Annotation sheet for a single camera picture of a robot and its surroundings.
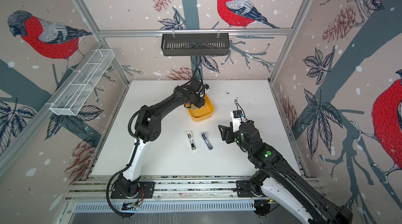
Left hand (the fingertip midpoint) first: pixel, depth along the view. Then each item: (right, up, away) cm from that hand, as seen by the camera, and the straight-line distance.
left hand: (202, 101), depth 100 cm
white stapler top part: (-6, -22, -11) cm, 26 cm away
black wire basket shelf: (-5, +40, +7) cm, 41 cm away
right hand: (+11, -11, -26) cm, 30 cm away
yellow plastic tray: (+1, -7, -1) cm, 7 cm away
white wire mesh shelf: (-61, +6, -25) cm, 66 cm away
